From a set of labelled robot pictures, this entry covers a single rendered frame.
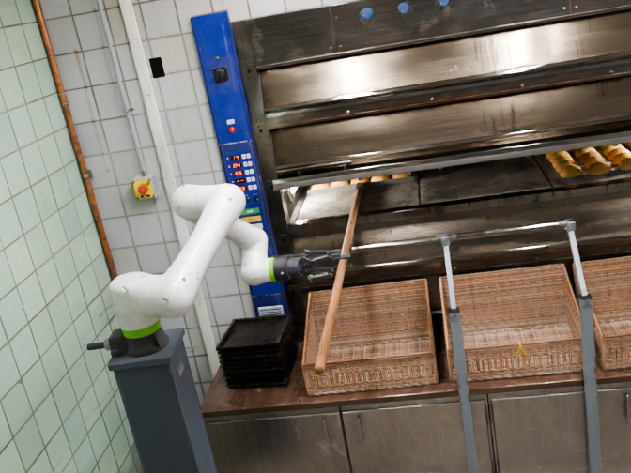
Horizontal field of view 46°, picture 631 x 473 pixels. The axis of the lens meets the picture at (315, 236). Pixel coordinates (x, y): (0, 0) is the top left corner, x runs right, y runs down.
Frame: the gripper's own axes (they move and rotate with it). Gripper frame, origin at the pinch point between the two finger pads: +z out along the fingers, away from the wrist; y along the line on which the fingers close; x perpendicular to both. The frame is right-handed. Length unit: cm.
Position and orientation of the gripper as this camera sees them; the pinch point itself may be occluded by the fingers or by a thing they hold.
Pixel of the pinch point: (342, 261)
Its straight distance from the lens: 284.9
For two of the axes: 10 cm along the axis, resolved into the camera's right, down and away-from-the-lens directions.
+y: 1.7, 9.3, 3.3
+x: -1.2, 3.5, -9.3
